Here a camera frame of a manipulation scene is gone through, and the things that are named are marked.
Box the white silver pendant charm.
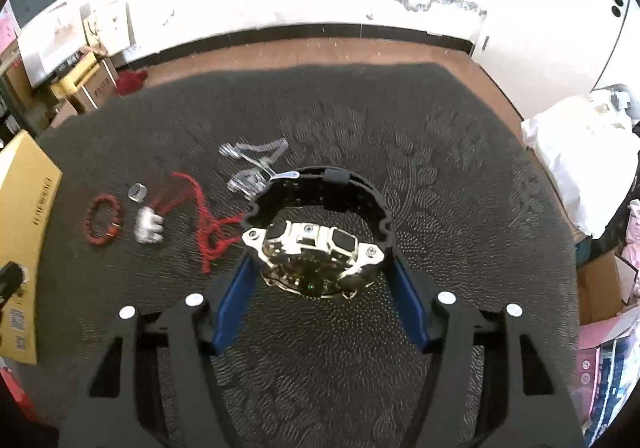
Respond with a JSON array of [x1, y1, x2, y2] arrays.
[[134, 206, 164, 244]]

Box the black patterned table cloth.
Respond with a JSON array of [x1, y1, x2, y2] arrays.
[[17, 64, 582, 447]]

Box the brown cardboard box right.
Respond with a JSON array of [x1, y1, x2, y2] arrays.
[[577, 251, 624, 325]]

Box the brown cardboard box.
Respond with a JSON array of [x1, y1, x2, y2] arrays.
[[577, 251, 624, 325], [68, 58, 118, 114]]

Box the red cord necklace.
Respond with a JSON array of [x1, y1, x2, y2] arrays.
[[150, 170, 251, 275]]

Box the yellow cardboard box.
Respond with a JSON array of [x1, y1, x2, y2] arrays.
[[50, 49, 100, 100]]

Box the black and gold wristwatch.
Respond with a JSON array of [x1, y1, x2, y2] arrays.
[[242, 166, 395, 299]]

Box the pink packaged goods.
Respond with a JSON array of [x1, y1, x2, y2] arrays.
[[572, 306, 639, 447]]

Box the white printed plastic bag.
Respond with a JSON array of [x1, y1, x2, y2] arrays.
[[521, 89, 639, 239]]

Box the silver chain necklace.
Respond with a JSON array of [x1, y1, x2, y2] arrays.
[[218, 137, 292, 200]]

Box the white door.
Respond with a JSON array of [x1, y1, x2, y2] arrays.
[[472, 0, 630, 119]]

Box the red cloth on floor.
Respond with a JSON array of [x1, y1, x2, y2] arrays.
[[116, 70, 149, 96]]

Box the black door handle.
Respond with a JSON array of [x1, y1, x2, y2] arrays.
[[611, 0, 625, 18]]

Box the yellow white storage box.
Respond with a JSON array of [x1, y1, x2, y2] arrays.
[[1, 130, 63, 364]]

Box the red bead bracelet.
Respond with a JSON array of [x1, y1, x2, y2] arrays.
[[83, 193, 123, 247]]

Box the beige paper gift bag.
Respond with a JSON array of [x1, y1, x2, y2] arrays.
[[82, 1, 132, 56]]

